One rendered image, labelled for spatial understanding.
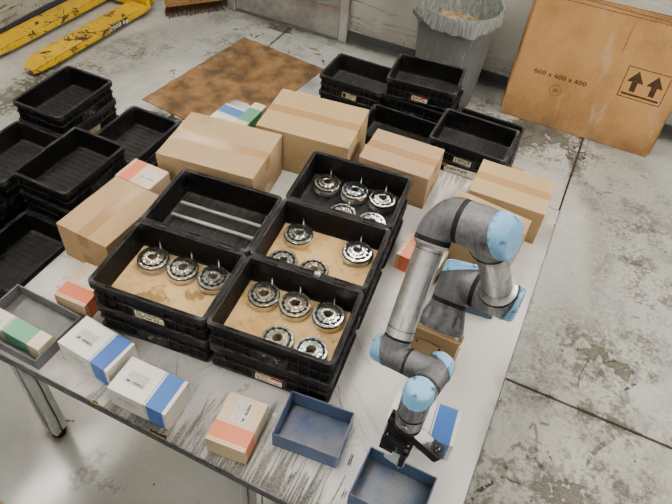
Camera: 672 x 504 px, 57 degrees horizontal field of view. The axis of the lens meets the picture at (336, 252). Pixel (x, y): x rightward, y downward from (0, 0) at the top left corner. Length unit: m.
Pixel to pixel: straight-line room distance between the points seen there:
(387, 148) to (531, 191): 0.60
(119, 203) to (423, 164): 1.18
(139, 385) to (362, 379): 0.68
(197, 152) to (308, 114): 0.51
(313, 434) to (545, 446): 1.28
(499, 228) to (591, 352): 1.82
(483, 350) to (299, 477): 0.76
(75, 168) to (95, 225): 0.90
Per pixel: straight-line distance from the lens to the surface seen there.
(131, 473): 2.70
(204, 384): 2.02
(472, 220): 1.53
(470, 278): 1.93
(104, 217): 2.32
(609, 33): 4.44
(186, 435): 1.94
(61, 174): 3.15
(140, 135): 3.49
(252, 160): 2.43
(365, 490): 1.85
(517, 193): 2.54
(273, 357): 1.86
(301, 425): 1.93
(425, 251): 1.59
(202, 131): 2.59
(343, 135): 2.58
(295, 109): 2.71
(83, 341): 2.07
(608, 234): 3.91
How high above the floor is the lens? 2.41
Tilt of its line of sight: 46 degrees down
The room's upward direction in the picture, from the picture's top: 6 degrees clockwise
